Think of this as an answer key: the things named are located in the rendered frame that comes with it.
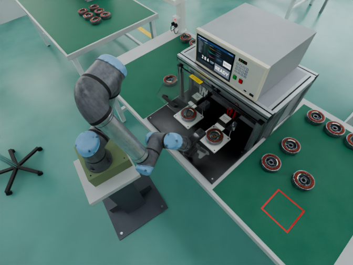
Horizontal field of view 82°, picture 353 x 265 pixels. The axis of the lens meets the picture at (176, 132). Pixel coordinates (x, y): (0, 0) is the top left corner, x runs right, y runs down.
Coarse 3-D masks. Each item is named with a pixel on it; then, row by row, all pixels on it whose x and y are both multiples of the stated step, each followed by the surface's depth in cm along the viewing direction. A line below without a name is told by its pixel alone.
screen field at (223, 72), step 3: (216, 66) 108; (219, 66) 107; (216, 69) 110; (219, 69) 108; (222, 69) 106; (225, 69) 104; (219, 72) 109; (222, 72) 107; (225, 72) 106; (228, 72) 104; (222, 75) 109; (225, 75) 107; (228, 75) 105; (228, 78) 107
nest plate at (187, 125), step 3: (177, 114) 142; (198, 114) 141; (174, 117) 142; (177, 117) 141; (180, 117) 140; (198, 117) 140; (201, 117) 140; (180, 120) 139; (195, 120) 138; (198, 120) 138; (183, 123) 138; (186, 123) 138; (189, 123) 137; (192, 123) 137; (195, 123) 138; (186, 126) 136; (189, 126) 136
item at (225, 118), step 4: (220, 116) 122; (224, 116) 122; (228, 116) 122; (232, 116) 124; (236, 116) 124; (220, 120) 121; (224, 120) 120; (228, 120) 120; (232, 120) 123; (216, 124) 124; (220, 124) 123; (224, 124) 119; (228, 124) 121; (220, 128) 122; (224, 128) 122
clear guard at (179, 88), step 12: (192, 72) 123; (168, 84) 119; (180, 84) 118; (192, 84) 118; (204, 84) 117; (168, 96) 117; (180, 96) 113; (192, 96) 112; (204, 96) 112; (180, 108) 112
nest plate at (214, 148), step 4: (204, 136) 131; (224, 136) 130; (200, 140) 130; (204, 140) 129; (224, 140) 129; (228, 140) 128; (204, 144) 128; (208, 144) 128; (220, 144) 127; (224, 144) 127; (212, 148) 126; (216, 148) 126
